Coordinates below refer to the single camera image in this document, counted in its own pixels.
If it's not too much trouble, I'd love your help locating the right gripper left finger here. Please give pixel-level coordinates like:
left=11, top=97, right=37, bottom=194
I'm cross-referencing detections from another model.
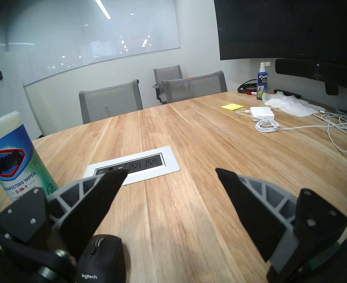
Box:
left=0, top=169, right=129, bottom=261

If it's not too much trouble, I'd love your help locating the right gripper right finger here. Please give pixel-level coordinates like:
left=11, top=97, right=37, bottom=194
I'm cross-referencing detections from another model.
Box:
left=215, top=168, right=347, bottom=283

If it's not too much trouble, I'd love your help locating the disinfecting wipes canister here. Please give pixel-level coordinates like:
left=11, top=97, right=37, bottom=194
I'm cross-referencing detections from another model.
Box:
left=0, top=111, right=59, bottom=201

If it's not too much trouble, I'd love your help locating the black Logitech mouse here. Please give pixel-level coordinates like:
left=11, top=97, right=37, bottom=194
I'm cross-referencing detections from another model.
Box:
left=75, top=235, right=127, bottom=283

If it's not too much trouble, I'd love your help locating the white table power outlet panel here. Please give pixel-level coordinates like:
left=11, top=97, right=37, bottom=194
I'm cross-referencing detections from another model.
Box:
left=83, top=146, right=180, bottom=187

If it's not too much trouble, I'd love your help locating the white power adapter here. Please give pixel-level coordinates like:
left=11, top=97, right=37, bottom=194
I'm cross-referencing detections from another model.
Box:
left=250, top=107, right=275, bottom=122

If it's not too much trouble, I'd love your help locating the grey mesh office chair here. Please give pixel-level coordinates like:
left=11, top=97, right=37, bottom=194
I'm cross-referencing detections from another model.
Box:
left=79, top=79, right=143, bottom=124
left=162, top=70, right=228, bottom=104

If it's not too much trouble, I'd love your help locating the crumpled white tissue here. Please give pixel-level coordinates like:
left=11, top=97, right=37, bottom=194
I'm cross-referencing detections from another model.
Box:
left=262, top=91, right=326, bottom=118

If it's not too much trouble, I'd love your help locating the black remote control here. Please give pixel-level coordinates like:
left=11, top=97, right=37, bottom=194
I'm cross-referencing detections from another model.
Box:
left=274, top=89, right=301, bottom=98

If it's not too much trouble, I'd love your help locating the blue whiteboard cleaner spray bottle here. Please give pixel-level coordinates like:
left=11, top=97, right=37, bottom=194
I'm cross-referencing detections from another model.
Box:
left=256, top=62, right=271, bottom=101

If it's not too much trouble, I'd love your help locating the mobile whiteboard on stand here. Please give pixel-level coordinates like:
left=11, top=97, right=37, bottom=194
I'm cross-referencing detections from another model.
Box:
left=0, top=50, right=42, bottom=166

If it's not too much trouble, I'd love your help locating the black video conference bar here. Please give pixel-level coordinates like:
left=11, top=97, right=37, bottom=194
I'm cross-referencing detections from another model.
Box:
left=275, top=58, right=347, bottom=96

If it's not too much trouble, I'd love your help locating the grey office chair with armrests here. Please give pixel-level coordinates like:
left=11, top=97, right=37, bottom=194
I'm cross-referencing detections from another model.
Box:
left=153, top=65, right=183, bottom=104

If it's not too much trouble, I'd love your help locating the large black TV screen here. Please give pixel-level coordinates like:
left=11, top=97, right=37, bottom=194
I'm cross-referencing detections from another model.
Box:
left=212, top=0, right=347, bottom=71

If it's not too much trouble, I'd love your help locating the white charger cable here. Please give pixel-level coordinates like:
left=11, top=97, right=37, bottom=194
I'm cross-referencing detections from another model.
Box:
left=236, top=110, right=347, bottom=153

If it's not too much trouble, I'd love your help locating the coiled black cable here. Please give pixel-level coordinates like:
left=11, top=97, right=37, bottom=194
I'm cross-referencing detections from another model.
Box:
left=237, top=79, right=258, bottom=94

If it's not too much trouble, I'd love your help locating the glass wall whiteboard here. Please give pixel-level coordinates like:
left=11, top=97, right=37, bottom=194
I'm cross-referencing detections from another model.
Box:
left=0, top=0, right=180, bottom=87

